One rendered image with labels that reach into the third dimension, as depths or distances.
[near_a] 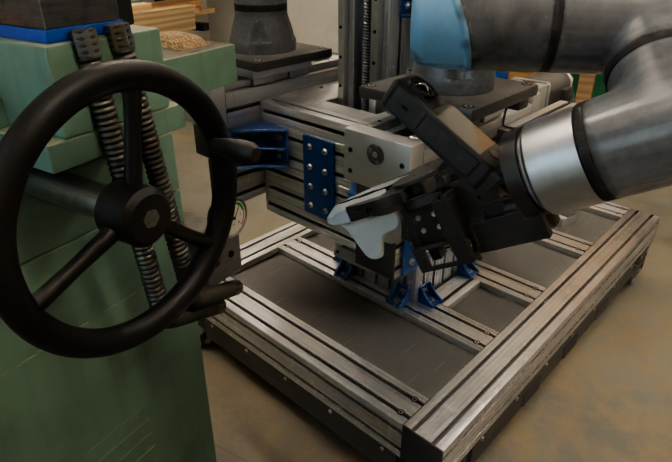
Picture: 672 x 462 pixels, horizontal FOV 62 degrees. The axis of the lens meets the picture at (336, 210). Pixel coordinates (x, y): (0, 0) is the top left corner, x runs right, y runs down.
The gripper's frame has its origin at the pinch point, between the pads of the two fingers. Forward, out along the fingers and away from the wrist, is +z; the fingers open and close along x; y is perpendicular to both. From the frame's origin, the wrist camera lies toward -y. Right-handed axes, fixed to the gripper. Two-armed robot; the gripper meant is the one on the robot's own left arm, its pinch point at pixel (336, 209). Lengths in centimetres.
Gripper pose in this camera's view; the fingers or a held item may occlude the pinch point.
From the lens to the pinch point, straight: 56.0
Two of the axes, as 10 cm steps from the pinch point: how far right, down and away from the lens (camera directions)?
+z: -7.4, 2.5, 6.3
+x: 5.3, -3.6, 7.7
